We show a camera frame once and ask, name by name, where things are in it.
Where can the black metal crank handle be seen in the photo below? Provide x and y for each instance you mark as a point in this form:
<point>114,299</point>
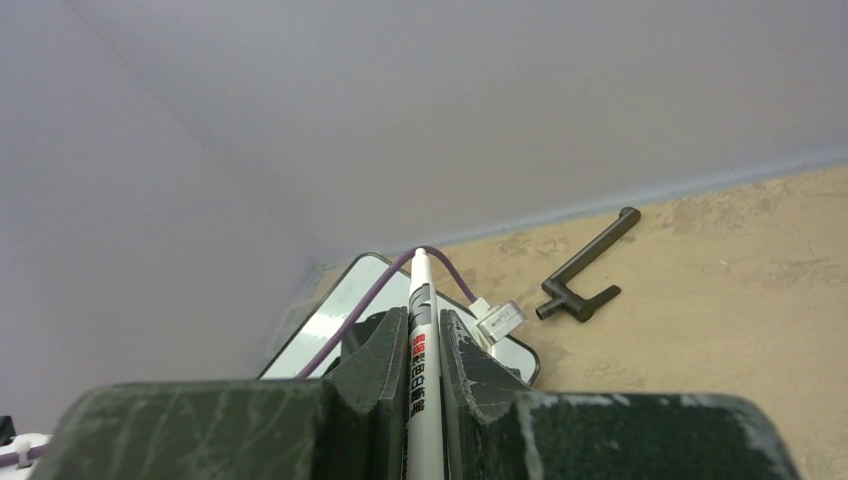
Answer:
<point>569,291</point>

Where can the white whiteboard black frame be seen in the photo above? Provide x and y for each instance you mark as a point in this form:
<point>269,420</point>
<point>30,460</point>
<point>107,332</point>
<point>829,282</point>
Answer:
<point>320,319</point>

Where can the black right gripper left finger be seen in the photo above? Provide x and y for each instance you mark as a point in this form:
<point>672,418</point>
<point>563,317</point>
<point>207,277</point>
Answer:
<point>365,431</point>

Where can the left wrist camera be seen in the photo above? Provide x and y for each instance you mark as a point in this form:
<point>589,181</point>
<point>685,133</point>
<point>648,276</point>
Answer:
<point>492,323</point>

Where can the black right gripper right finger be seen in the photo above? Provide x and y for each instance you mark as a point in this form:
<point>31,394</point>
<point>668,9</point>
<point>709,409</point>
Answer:
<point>483,433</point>

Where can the white marker pen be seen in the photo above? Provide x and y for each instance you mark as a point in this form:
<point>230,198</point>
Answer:
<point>424,427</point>

